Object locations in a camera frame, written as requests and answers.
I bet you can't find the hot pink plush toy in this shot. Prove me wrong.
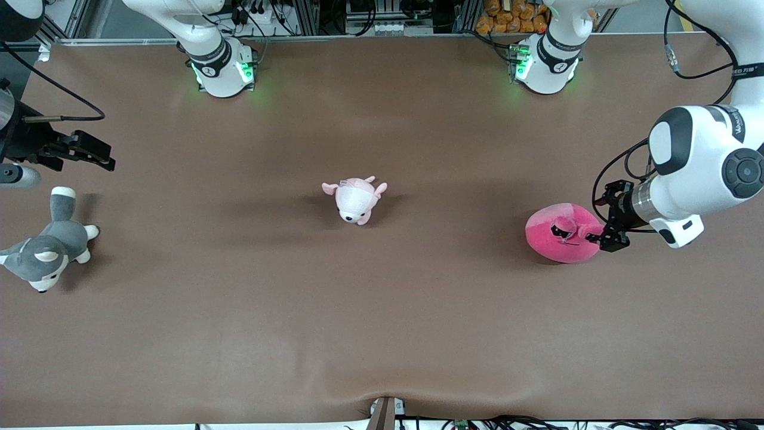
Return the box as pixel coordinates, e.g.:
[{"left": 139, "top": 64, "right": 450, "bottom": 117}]
[{"left": 525, "top": 203, "right": 605, "bottom": 265}]

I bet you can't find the pale pink white plush toy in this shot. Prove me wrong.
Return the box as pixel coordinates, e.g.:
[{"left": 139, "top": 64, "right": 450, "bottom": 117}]
[{"left": 322, "top": 176, "right": 388, "bottom": 226}]

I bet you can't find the grey white husky plush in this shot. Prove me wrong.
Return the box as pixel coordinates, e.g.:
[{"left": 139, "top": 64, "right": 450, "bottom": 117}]
[{"left": 0, "top": 186, "right": 100, "bottom": 293}]

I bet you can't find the orange objects bin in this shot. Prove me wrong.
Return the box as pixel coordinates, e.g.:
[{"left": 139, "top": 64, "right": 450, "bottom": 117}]
[{"left": 476, "top": 0, "right": 550, "bottom": 35}]

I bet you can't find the brown table cover mat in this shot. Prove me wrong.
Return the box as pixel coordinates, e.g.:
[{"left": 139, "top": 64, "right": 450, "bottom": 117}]
[{"left": 0, "top": 33, "right": 764, "bottom": 428}]

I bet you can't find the white power strip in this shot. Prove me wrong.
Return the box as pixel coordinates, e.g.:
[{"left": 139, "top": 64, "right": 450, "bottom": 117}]
[{"left": 373, "top": 21, "right": 421, "bottom": 35}]

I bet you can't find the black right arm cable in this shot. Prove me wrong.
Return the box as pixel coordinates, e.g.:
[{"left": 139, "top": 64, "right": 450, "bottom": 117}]
[{"left": 0, "top": 41, "right": 106, "bottom": 123}]

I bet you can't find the black cable bundle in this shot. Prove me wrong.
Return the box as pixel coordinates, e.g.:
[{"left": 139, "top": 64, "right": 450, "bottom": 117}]
[{"left": 412, "top": 415, "right": 764, "bottom": 430}]

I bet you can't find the aluminium profile frame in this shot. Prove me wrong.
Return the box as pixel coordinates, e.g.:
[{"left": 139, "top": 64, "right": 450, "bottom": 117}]
[{"left": 0, "top": 0, "right": 687, "bottom": 47}]

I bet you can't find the brown metal bracket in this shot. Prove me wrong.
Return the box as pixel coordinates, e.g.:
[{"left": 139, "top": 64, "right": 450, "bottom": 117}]
[{"left": 370, "top": 396, "right": 406, "bottom": 430}]

